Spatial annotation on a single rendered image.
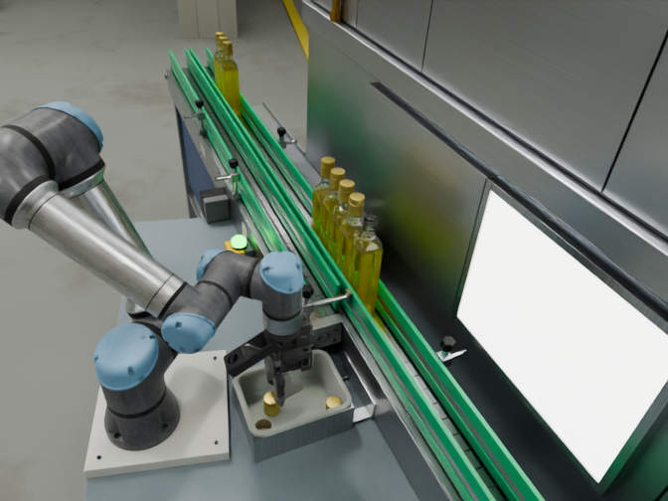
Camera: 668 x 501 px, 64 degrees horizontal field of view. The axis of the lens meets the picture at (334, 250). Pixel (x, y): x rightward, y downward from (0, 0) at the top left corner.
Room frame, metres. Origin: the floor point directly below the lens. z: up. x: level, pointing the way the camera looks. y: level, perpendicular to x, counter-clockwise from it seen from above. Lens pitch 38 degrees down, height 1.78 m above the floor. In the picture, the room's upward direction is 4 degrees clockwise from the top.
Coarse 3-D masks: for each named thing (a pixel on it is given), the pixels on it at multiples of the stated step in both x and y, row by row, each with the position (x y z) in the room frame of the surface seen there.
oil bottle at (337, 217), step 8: (336, 208) 1.06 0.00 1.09; (336, 216) 1.04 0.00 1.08; (344, 216) 1.04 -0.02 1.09; (336, 224) 1.03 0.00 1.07; (336, 232) 1.03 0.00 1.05; (328, 240) 1.07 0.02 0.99; (336, 240) 1.03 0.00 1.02; (328, 248) 1.07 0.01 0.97; (336, 248) 1.03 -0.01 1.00; (336, 256) 1.03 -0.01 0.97
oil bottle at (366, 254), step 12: (360, 240) 0.95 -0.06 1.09; (372, 240) 0.94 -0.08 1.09; (360, 252) 0.93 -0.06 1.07; (372, 252) 0.93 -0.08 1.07; (360, 264) 0.92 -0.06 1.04; (372, 264) 0.93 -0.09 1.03; (348, 276) 0.96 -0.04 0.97; (360, 276) 0.92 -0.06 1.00; (372, 276) 0.93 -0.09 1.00; (360, 288) 0.92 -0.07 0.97; (372, 288) 0.94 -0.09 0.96; (372, 300) 0.94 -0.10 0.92
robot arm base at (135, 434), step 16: (160, 400) 0.66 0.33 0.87; (176, 400) 0.71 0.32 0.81; (112, 416) 0.63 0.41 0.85; (128, 416) 0.62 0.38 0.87; (144, 416) 0.63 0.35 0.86; (160, 416) 0.65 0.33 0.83; (176, 416) 0.67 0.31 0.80; (112, 432) 0.62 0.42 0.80; (128, 432) 0.61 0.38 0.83; (144, 432) 0.61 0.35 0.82; (160, 432) 0.63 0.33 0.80; (128, 448) 0.60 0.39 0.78; (144, 448) 0.60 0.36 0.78
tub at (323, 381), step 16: (320, 352) 0.84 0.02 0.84; (256, 368) 0.78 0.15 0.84; (320, 368) 0.83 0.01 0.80; (240, 384) 0.75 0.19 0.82; (256, 384) 0.77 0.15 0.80; (304, 384) 0.80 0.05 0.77; (320, 384) 0.80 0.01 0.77; (336, 384) 0.76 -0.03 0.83; (240, 400) 0.69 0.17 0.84; (256, 400) 0.75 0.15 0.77; (288, 400) 0.75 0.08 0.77; (304, 400) 0.76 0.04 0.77; (320, 400) 0.76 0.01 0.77; (256, 416) 0.71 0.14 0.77; (288, 416) 0.71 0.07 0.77; (304, 416) 0.71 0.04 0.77; (320, 416) 0.67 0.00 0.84; (256, 432) 0.62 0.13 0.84; (272, 432) 0.62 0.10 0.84
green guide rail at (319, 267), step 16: (192, 64) 2.37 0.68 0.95; (208, 96) 2.11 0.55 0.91; (224, 112) 1.86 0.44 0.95; (240, 144) 1.69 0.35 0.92; (256, 160) 1.50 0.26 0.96; (256, 176) 1.50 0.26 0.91; (272, 192) 1.35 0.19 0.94; (288, 208) 1.24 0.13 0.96; (288, 224) 1.24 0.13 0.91; (304, 240) 1.12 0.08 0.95; (304, 256) 1.12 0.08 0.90; (320, 256) 1.03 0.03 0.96; (320, 272) 1.03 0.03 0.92; (336, 288) 0.93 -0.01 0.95; (336, 304) 0.93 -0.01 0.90
